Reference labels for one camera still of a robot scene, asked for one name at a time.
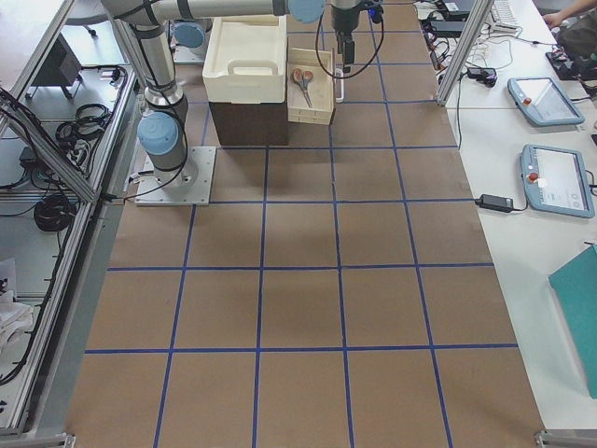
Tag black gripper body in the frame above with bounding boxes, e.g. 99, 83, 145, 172
331, 4, 362, 34

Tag wooden drawer with white handle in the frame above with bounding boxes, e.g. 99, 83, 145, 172
287, 48, 345, 126

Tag orange handled scissors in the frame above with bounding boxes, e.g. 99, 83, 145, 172
292, 67, 313, 108

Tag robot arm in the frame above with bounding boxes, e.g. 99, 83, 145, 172
171, 19, 213, 61
103, 1, 324, 186

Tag dark wooden drawer cabinet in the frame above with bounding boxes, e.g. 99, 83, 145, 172
209, 102, 289, 147

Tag cream plastic tray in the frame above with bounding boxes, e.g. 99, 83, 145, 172
202, 15, 286, 104

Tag upper teach pendant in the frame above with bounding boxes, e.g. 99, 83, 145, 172
507, 77, 585, 127

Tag teach pendant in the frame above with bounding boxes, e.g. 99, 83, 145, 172
507, 77, 585, 127
520, 144, 595, 218

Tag black power adapter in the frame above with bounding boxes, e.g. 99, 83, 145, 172
475, 194, 514, 213

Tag lower teach pendant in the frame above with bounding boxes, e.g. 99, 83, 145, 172
520, 144, 595, 218

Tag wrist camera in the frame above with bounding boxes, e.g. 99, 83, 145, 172
365, 0, 383, 24

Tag aluminium frame post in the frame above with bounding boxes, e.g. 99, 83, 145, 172
436, 0, 493, 106

